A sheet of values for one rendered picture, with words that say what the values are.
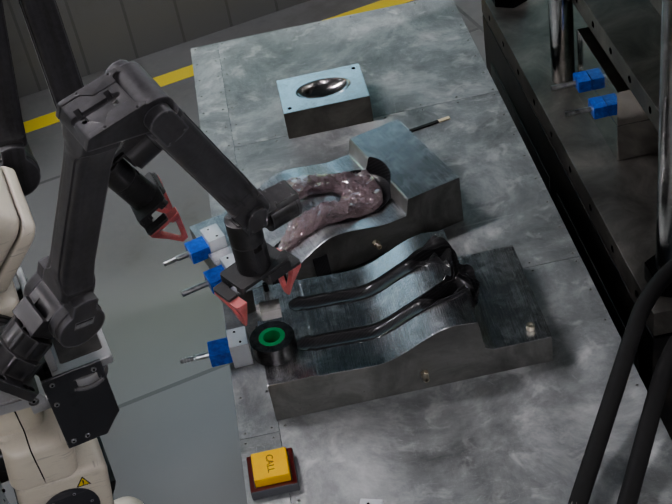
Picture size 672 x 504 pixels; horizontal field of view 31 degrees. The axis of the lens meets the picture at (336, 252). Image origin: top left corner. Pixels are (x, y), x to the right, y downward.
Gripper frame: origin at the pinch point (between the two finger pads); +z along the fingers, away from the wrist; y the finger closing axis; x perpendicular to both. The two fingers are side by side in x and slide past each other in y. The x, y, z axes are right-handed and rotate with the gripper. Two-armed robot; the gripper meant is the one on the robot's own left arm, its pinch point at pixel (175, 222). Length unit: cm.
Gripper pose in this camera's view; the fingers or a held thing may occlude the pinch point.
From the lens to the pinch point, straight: 233.1
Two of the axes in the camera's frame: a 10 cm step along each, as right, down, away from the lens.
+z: 5.4, 5.2, 6.6
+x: -7.5, 6.6, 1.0
